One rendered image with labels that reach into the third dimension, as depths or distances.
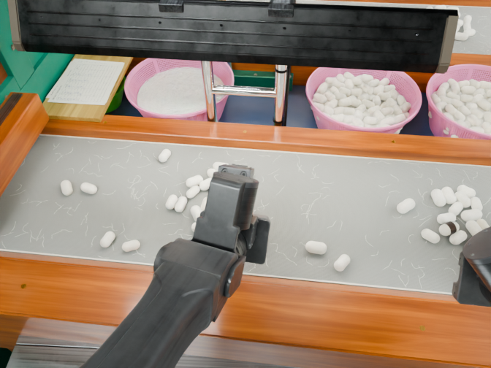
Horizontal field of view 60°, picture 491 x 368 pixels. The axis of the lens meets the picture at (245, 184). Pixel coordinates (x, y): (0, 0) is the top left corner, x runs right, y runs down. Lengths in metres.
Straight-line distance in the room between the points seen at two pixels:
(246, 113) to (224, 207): 0.65
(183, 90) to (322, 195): 0.47
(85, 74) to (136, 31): 0.51
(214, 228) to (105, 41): 0.33
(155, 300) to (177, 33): 0.39
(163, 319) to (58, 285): 0.42
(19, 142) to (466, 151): 0.89
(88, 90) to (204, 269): 0.74
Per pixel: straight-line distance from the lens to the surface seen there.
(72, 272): 0.77
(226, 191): 0.47
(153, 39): 0.64
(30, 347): 0.85
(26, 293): 0.78
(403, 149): 0.93
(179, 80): 1.14
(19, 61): 1.04
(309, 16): 0.61
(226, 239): 0.48
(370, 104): 1.06
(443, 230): 0.83
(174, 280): 0.40
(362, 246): 0.79
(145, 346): 0.34
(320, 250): 0.75
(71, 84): 1.12
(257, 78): 1.16
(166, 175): 0.88
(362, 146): 0.91
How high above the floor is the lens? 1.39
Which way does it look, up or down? 50 degrees down
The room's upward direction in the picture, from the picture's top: 2 degrees counter-clockwise
